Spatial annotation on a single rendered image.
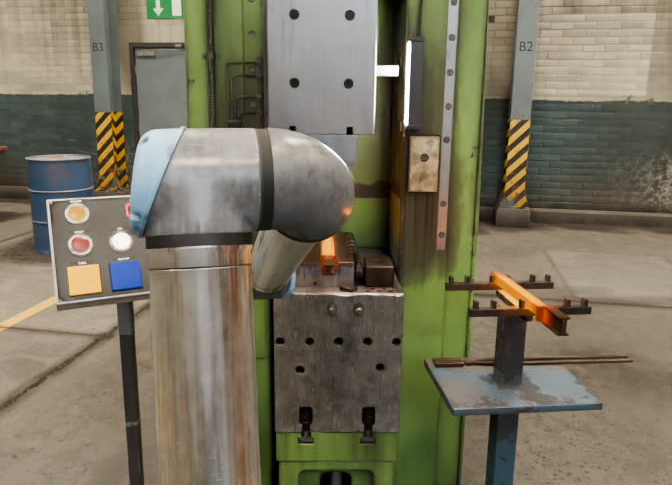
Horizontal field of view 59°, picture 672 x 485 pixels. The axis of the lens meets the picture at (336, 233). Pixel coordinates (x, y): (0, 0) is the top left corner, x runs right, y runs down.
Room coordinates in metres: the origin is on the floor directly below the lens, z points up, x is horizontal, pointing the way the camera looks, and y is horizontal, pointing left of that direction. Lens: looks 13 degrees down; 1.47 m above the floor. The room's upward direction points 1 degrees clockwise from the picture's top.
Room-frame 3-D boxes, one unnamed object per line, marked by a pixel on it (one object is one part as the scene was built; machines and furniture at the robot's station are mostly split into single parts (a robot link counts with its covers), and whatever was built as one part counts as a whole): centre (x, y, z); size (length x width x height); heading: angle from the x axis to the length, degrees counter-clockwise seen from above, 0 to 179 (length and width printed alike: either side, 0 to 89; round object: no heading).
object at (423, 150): (1.85, -0.27, 1.27); 0.09 x 0.02 x 0.17; 91
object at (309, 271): (1.92, 0.05, 0.96); 0.42 x 0.20 x 0.09; 1
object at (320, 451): (1.93, 0.00, 0.23); 0.55 x 0.37 x 0.47; 1
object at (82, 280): (1.46, 0.64, 1.01); 0.07 x 0.05 x 0.07; 116
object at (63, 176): (5.72, 2.65, 0.44); 0.59 x 0.59 x 0.88
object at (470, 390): (1.54, -0.48, 0.70); 0.40 x 0.30 x 0.02; 96
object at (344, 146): (1.92, 0.05, 1.32); 0.42 x 0.20 x 0.10; 1
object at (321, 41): (1.92, 0.01, 1.56); 0.42 x 0.39 x 0.40; 1
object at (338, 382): (1.93, 0.00, 0.69); 0.56 x 0.38 x 0.45; 1
